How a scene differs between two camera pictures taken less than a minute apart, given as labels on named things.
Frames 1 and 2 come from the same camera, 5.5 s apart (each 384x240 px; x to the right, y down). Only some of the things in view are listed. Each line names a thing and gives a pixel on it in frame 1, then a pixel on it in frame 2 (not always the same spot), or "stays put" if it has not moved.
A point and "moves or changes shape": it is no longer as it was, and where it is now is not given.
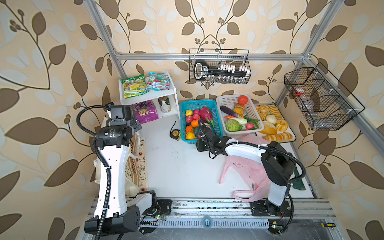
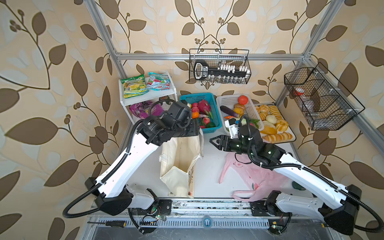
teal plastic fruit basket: x=185 y=105 moves or changes shape
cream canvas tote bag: x=136 y=178 → x=178 y=157
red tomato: x=243 y=99 stays put
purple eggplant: x=229 y=111 stays put
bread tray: x=276 y=128 stays put
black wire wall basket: x=324 y=104 stays put
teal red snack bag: x=158 y=82 stays put
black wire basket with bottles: x=220 y=66 stays put
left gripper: x=133 y=123 → x=193 y=127
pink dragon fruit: x=206 y=115 → x=204 y=107
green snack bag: x=134 y=86 stays put
